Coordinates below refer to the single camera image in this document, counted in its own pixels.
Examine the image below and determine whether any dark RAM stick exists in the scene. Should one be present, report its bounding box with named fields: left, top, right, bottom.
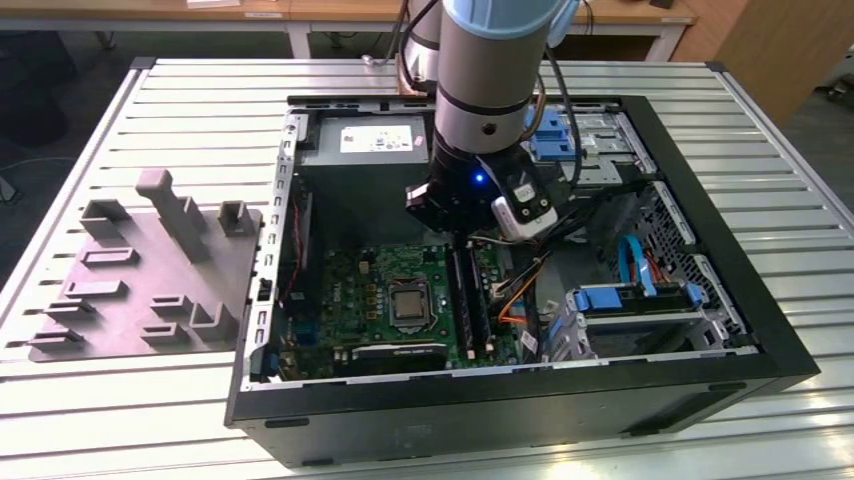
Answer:
left=466, top=242, right=499, bottom=354

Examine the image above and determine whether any grey power supply unit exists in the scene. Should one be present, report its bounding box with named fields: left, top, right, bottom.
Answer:
left=296, top=115, right=439, bottom=246

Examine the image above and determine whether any CPU socket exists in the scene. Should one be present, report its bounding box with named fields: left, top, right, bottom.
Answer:
left=381, top=277, right=441, bottom=335

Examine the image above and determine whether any blue drive bay latch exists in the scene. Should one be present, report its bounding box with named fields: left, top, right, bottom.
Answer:
left=525, top=107, right=575, bottom=162

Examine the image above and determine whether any silver CPU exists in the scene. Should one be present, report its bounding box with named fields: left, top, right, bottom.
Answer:
left=390, top=289, right=433, bottom=321

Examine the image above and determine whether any metal drive cage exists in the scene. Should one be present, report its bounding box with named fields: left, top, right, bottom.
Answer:
left=533, top=107, right=659, bottom=216

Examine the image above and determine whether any green motherboard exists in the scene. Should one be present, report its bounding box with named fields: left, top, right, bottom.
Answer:
left=279, top=239, right=529, bottom=379

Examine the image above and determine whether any black case fan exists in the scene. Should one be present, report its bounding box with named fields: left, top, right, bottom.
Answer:
left=279, top=187, right=315, bottom=301

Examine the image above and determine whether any hard disk in blue carrier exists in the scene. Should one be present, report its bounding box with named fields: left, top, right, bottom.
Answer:
left=573, top=283, right=702, bottom=316

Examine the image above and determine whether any black graphics card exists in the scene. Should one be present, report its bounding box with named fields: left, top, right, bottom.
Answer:
left=350, top=342, right=450, bottom=374

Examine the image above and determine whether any black PC case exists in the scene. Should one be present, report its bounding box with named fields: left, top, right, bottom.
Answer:
left=223, top=93, right=821, bottom=469

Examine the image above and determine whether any brown wooden cabinet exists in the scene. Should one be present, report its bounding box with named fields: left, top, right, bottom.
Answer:
left=670, top=0, right=854, bottom=129

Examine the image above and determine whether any grey parts rack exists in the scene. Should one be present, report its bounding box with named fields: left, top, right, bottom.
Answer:
left=27, top=168, right=266, bottom=362

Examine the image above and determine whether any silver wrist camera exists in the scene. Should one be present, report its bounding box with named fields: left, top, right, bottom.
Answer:
left=477, top=154, right=559, bottom=240

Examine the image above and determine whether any black cable bundle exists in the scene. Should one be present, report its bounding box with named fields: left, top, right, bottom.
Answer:
left=493, top=189, right=646, bottom=301

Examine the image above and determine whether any orange wire bundle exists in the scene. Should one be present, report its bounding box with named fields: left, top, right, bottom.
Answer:
left=497, top=277, right=542, bottom=326

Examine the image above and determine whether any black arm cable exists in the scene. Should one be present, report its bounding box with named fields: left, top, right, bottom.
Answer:
left=533, top=44, right=589, bottom=201

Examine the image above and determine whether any blue flat data cable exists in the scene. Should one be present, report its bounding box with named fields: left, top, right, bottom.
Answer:
left=617, top=234, right=662, bottom=296

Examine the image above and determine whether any wooden desk white frame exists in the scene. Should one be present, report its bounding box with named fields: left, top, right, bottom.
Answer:
left=0, top=0, right=699, bottom=61

